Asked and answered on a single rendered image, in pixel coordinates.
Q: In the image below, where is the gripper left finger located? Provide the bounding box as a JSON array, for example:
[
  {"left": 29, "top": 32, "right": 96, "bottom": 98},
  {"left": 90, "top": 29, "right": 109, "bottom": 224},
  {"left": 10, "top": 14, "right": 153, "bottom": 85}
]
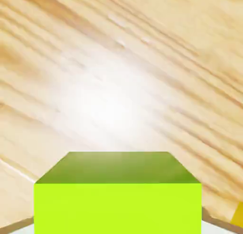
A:
[{"left": 8, "top": 222, "right": 35, "bottom": 234}]

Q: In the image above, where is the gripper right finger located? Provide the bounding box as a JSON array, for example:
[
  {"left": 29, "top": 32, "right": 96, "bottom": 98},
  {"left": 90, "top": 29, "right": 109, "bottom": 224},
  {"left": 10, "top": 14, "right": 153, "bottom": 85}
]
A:
[{"left": 201, "top": 220, "right": 235, "bottom": 234}]

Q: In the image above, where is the small yellow cube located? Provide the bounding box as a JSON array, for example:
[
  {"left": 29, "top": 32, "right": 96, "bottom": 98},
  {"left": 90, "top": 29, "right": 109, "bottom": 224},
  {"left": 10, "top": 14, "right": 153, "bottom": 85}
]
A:
[{"left": 230, "top": 201, "right": 243, "bottom": 229}]

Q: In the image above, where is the small lime green cube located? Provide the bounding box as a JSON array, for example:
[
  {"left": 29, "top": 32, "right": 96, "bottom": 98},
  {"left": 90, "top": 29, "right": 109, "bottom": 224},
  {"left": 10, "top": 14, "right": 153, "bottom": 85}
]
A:
[{"left": 33, "top": 151, "right": 202, "bottom": 234}]

